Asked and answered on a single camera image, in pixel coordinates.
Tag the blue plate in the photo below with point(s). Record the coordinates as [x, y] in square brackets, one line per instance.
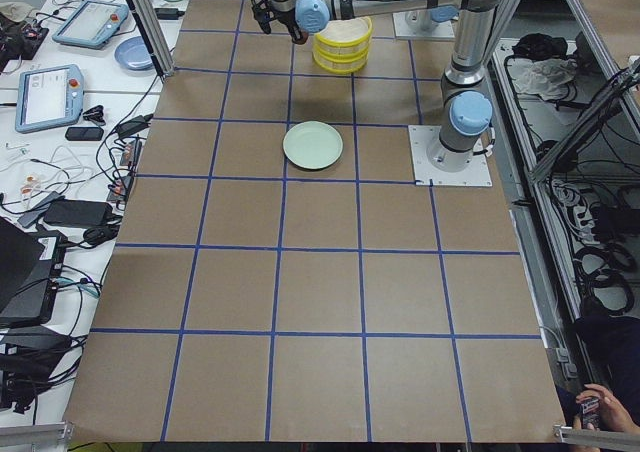
[132, 54]

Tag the smartphone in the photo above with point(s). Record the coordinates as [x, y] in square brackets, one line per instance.
[589, 413]

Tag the black power adapter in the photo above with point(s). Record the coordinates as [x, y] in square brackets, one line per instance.
[166, 13]

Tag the black power brick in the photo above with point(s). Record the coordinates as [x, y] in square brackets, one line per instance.
[78, 213]

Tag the aluminium frame post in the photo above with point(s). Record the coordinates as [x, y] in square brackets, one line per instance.
[153, 37]

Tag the teach pendant upper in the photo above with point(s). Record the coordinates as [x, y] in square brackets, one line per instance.
[92, 24]

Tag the teach pendant lower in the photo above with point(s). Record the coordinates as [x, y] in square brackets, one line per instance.
[49, 98]

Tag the white crumpled cloth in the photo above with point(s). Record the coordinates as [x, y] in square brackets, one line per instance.
[549, 79]

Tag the black laptop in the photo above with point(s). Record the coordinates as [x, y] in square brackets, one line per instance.
[31, 263]

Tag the person hand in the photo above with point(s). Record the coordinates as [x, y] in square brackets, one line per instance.
[613, 413]

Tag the light green plate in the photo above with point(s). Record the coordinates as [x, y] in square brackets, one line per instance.
[312, 145]

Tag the teach pendant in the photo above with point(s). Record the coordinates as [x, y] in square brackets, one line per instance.
[49, 98]
[92, 24]

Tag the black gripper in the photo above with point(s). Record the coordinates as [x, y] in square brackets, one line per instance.
[295, 27]

